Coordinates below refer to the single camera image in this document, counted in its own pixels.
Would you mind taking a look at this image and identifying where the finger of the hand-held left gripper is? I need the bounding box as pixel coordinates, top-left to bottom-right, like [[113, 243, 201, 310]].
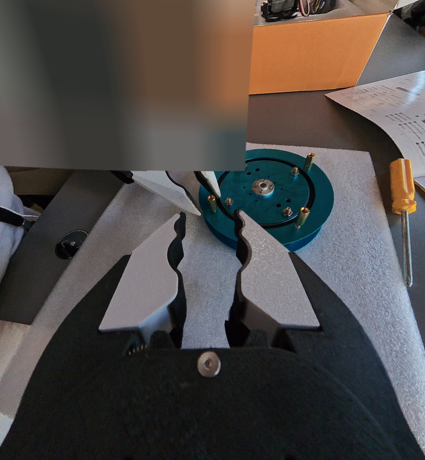
[[194, 171, 222, 199], [131, 171, 203, 216]]

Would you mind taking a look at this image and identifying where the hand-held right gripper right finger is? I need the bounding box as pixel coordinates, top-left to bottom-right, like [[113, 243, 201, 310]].
[[226, 209, 321, 343]]

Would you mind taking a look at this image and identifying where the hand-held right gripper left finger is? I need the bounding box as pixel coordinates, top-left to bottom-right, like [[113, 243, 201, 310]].
[[98, 212, 187, 334]]

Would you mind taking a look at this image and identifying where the blue round turntable base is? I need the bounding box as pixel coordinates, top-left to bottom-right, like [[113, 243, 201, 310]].
[[199, 149, 334, 252]]

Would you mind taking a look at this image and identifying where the black round desk grommet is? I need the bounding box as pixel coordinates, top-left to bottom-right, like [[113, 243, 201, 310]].
[[55, 230, 89, 260]]

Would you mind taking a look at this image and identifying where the dark desk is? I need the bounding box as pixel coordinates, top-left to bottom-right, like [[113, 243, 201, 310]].
[[0, 14, 425, 403]]

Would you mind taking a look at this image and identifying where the white foam sheet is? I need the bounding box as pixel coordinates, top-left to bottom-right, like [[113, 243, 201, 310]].
[[0, 142, 425, 460]]

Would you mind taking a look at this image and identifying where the orange cardboard box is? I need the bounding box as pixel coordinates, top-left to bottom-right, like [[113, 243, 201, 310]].
[[249, 0, 400, 95]]

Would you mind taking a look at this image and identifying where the dark bag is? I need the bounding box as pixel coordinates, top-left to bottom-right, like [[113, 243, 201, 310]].
[[261, 0, 339, 22]]

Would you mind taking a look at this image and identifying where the open instruction manual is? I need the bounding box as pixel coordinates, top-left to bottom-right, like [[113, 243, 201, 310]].
[[325, 66, 425, 209]]

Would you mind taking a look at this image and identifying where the black strap with metal ring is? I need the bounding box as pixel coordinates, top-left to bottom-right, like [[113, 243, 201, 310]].
[[0, 178, 30, 228]]

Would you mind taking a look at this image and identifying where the yellow-handled screwdriver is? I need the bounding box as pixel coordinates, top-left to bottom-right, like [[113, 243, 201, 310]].
[[389, 158, 418, 288]]

